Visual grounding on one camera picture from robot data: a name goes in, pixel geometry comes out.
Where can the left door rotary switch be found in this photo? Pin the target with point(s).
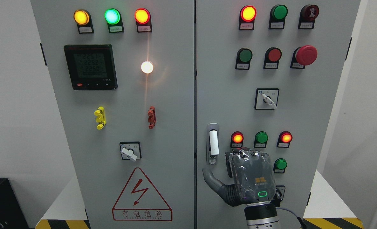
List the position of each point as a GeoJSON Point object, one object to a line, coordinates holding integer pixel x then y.
{"type": "Point", "coordinates": [130, 150]}

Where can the green push button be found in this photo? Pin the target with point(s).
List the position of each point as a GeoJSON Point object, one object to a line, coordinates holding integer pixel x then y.
{"type": "Point", "coordinates": [243, 58]}
{"type": "Point", "coordinates": [280, 165]}

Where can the green push button lower right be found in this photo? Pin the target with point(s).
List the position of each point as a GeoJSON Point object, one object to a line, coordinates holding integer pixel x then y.
{"type": "Point", "coordinates": [280, 165]}

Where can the grey left cabinet door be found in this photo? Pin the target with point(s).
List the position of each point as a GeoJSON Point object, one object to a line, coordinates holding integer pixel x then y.
{"type": "Point", "coordinates": [167, 150]}

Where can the white lit indicator lamp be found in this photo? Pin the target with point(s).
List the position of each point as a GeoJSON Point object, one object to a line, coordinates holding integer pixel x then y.
{"type": "Point", "coordinates": [147, 67]}

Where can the red push button upper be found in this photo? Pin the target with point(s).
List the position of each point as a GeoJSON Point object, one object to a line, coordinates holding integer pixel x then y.
{"type": "Point", "coordinates": [272, 57]}

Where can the upper right rotary switch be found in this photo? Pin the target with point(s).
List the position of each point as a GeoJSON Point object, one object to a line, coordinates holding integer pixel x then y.
{"type": "Point", "coordinates": [266, 98]}

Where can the bottom black knob selector switch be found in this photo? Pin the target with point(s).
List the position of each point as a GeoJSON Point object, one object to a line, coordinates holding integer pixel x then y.
{"type": "Point", "coordinates": [279, 196]}

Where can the yellow terminal clip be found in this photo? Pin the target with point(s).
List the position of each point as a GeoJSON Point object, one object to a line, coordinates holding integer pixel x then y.
{"type": "Point", "coordinates": [100, 117]}

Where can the orange red indicator light left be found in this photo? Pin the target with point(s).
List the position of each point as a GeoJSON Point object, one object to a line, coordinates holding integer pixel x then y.
{"type": "Point", "coordinates": [143, 20]}

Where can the white platform with hazard stripes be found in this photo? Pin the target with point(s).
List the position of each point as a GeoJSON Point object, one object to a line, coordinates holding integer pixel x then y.
{"type": "Point", "coordinates": [325, 210]}

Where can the red electric danger warning sign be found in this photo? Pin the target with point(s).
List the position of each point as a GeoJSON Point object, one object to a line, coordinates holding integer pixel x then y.
{"type": "Point", "coordinates": [141, 201]}

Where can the red emergency stop mushroom button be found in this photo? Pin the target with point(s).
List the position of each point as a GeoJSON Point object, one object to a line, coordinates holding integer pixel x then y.
{"type": "Point", "coordinates": [303, 56]}

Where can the silver door lock handle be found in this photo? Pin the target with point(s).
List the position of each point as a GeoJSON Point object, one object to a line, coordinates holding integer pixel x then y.
{"type": "Point", "coordinates": [212, 147]}

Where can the grey cabinet door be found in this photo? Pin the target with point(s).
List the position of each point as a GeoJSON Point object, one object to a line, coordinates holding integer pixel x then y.
{"type": "Point", "coordinates": [226, 96]}
{"type": "Point", "coordinates": [167, 150]}

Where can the lit red indicator lower right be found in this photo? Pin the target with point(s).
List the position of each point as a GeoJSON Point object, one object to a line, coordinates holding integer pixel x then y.
{"type": "Point", "coordinates": [284, 139]}

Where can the red terminal clip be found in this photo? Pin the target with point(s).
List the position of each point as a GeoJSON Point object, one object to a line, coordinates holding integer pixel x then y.
{"type": "Point", "coordinates": [151, 117]}

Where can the lit red indicator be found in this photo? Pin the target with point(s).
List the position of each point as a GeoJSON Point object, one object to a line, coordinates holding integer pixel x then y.
{"type": "Point", "coordinates": [284, 139]}
{"type": "Point", "coordinates": [236, 140]}

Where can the orange red indicator light right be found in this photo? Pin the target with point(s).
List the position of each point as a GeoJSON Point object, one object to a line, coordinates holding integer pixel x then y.
{"type": "Point", "coordinates": [247, 17]}

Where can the lit red indicator lower left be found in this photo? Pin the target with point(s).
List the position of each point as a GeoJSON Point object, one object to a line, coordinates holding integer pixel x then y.
{"type": "Point", "coordinates": [236, 140]}

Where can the green indicator light top right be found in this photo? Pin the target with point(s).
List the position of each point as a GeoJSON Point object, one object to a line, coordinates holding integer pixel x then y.
{"type": "Point", "coordinates": [277, 17]}

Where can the green indicator lower middle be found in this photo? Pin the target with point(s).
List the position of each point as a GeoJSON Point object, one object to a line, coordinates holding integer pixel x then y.
{"type": "Point", "coordinates": [260, 140]}

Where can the orange red indicator light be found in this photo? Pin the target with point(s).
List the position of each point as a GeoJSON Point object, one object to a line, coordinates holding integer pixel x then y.
{"type": "Point", "coordinates": [247, 17]}
{"type": "Point", "coordinates": [143, 20]}

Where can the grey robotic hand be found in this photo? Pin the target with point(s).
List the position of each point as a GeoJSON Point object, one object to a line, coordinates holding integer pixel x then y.
{"type": "Point", "coordinates": [253, 174]}

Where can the grey right cabinet door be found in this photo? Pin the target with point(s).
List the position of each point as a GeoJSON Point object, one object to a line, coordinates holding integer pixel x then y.
{"type": "Point", "coordinates": [226, 96]}

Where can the dark red buzzer alarm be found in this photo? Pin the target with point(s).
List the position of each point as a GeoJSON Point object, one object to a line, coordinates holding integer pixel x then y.
{"type": "Point", "coordinates": [307, 16]}

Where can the yellow indicator light top left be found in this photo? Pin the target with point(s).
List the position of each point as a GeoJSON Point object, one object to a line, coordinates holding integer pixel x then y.
{"type": "Point", "coordinates": [83, 20]}

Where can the green lit indicator light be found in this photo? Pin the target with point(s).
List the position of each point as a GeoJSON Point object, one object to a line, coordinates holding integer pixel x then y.
{"type": "Point", "coordinates": [114, 20]}

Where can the green push button upper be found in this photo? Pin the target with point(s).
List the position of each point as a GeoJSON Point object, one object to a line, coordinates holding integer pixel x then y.
{"type": "Point", "coordinates": [243, 58]}

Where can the black box bottom left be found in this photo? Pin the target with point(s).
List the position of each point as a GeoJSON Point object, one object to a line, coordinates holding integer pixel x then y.
{"type": "Point", "coordinates": [11, 216]}

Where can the black digital power meter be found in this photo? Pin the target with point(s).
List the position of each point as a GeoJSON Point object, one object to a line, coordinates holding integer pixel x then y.
{"type": "Point", "coordinates": [91, 67]}

